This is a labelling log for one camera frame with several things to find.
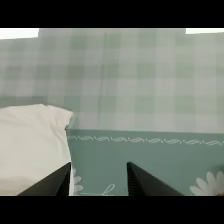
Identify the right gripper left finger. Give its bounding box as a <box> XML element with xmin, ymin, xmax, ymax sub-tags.
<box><xmin>18</xmin><ymin>161</ymin><xmax>72</xmax><ymax>197</ymax></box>

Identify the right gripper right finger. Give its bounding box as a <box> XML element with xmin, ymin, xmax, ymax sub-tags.
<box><xmin>126</xmin><ymin>161</ymin><xmax>185</xmax><ymax>197</ymax></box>

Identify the white T-shirt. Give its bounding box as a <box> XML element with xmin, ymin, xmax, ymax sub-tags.
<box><xmin>0</xmin><ymin>103</ymin><xmax>84</xmax><ymax>197</ymax></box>

